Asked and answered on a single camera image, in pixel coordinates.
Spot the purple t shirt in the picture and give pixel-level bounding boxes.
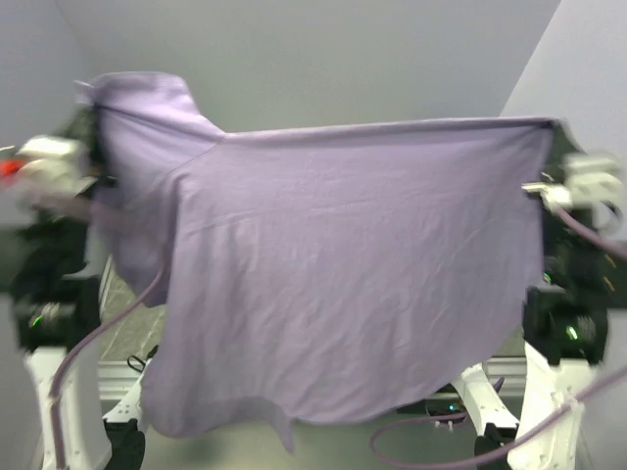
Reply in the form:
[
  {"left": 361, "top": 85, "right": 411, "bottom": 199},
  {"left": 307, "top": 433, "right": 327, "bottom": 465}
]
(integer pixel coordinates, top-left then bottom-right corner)
[{"left": 77, "top": 72, "right": 555, "bottom": 446}]

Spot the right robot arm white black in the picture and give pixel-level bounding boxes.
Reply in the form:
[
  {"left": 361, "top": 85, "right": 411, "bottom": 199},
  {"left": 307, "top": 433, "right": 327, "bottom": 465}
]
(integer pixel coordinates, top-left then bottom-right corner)
[{"left": 453, "top": 126, "right": 626, "bottom": 469}]

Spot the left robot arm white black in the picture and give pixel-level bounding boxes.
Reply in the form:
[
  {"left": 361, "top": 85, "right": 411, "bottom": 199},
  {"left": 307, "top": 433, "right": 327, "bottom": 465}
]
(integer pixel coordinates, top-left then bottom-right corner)
[{"left": 1, "top": 105, "right": 146, "bottom": 469}]

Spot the aluminium rail frame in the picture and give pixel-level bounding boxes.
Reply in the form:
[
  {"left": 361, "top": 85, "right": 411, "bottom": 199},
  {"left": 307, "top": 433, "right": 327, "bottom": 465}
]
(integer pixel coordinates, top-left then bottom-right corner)
[{"left": 98, "top": 357, "right": 526, "bottom": 417}]

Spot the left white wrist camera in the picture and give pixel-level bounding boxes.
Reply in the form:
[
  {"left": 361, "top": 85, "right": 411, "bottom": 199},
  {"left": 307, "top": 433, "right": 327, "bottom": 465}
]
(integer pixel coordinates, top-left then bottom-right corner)
[{"left": 1, "top": 135, "right": 96, "bottom": 196}]

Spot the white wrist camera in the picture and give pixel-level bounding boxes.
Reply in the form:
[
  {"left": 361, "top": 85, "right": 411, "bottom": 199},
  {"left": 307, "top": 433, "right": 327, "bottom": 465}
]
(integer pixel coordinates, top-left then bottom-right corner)
[
  {"left": 1, "top": 135, "right": 96, "bottom": 196},
  {"left": 521, "top": 153, "right": 624, "bottom": 213}
]

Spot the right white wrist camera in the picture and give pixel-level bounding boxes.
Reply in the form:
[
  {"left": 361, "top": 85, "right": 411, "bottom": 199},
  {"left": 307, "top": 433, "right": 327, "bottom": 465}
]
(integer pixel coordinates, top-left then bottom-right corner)
[{"left": 521, "top": 153, "right": 624, "bottom": 213}]

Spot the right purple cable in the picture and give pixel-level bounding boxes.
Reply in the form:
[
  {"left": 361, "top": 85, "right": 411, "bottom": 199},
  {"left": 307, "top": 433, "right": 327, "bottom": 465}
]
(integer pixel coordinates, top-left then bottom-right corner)
[{"left": 367, "top": 205, "right": 627, "bottom": 469}]

